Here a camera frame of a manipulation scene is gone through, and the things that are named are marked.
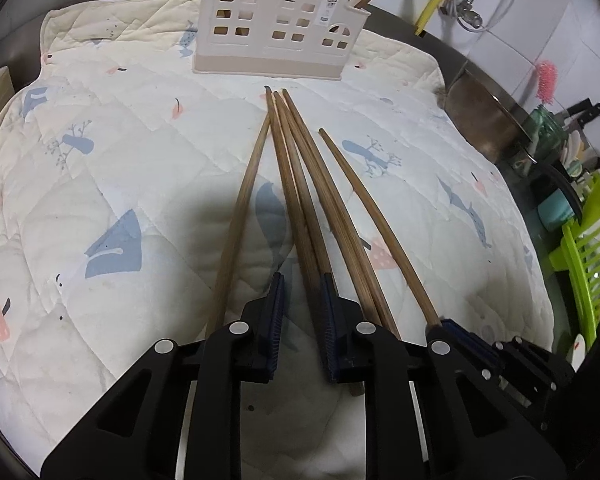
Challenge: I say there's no cream quilted patterned mat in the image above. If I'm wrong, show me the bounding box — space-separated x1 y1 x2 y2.
0 0 554 471

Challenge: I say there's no black handled kitchen knife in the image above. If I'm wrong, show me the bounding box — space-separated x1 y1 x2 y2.
565 103 600 131

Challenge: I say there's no pink bottle brush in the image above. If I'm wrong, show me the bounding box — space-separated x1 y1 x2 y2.
535 60 558 105

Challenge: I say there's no green plastic dish rack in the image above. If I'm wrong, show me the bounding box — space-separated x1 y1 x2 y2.
550 174 600 347

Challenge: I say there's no wall valve right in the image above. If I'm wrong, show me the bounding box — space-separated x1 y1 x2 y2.
442 0 483 32

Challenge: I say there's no beige plastic utensil holder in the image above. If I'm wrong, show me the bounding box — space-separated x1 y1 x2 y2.
193 0 370 80

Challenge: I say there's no steel saucepan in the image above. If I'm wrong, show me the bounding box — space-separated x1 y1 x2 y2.
444 70 528 164

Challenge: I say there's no green glass jar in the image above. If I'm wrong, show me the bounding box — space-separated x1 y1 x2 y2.
522 104 568 160

